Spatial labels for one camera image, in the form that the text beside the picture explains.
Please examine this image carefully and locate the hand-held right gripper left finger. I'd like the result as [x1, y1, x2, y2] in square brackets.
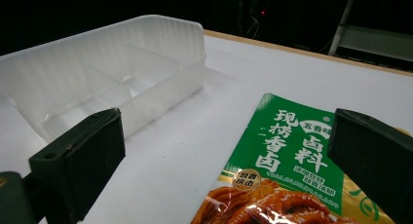
[28, 107, 127, 224]

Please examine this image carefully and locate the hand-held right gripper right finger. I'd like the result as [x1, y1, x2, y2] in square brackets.
[326, 107, 413, 224]

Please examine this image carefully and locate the green seasoning packet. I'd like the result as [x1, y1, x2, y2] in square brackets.
[190, 93, 413, 224]

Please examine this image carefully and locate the translucent plastic storage box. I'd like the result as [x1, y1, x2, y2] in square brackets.
[0, 14, 207, 144]

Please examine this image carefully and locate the grey metal stand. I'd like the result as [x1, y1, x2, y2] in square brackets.
[327, 0, 413, 63]

